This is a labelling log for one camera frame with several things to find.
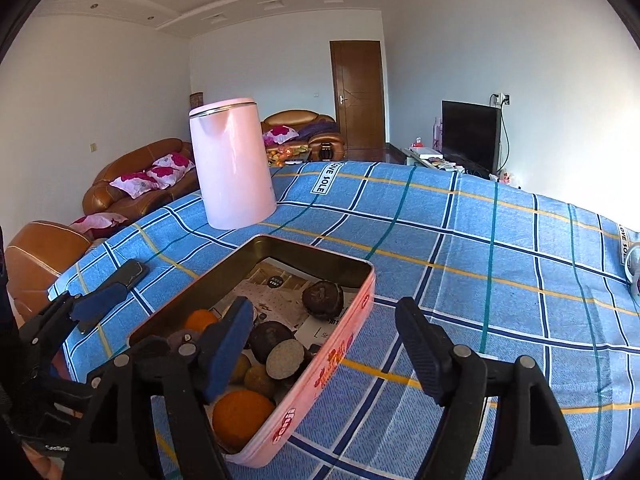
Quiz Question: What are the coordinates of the large orange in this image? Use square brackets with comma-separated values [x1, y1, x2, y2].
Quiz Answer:
[212, 390, 274, 453]

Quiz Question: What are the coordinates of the small kiwi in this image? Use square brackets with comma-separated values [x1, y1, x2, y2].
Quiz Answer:
[230, 353, 252, 385]

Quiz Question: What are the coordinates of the brown kiwi fruit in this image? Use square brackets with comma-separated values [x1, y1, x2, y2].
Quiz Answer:
[243, 364, 278, 399]

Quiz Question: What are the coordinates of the dark brown wrinkled fruit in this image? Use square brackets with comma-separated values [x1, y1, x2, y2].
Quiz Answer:
[302, 281, 344, 321]

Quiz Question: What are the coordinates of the brown leather sofa armrest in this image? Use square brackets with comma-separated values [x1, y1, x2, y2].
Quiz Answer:
[6, 220, 92, 321]

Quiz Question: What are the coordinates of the brown leather long sofa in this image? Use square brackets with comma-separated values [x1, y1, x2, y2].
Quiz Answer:
[82, 138, 198, 221]

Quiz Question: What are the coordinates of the blue plaid tablecloth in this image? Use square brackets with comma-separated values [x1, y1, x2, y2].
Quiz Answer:
[50, 162, 639, 479]

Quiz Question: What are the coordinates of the printed paper leaflet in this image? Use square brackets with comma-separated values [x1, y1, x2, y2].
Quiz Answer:
[210, 258, 357, 349]

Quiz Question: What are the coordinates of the pink electric kettle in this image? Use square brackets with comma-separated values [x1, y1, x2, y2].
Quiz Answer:
[189, 98, 277, 230]

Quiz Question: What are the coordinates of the pink tin box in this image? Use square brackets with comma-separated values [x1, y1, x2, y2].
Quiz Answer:
[128, 235, 375, 468]

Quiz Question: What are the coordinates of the pink floral cushion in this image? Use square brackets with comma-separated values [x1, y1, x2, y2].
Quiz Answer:
[262, 125, 298, 148]

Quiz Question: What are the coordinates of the glass tv stand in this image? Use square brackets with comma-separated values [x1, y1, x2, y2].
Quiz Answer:
[400, 146, 499, 182]

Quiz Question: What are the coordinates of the black television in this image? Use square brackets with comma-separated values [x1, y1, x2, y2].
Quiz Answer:
[442, 101, 502, 174]

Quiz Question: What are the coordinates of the dark brown door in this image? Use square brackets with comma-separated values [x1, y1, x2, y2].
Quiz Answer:
[330, 40, 385, 152]

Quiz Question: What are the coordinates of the wall socket with plug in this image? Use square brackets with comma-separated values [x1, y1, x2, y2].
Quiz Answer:
[489, 92, 511, 107]

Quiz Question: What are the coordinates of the black power cable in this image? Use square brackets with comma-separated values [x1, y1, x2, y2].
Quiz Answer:
[491, 104, 512, 176]

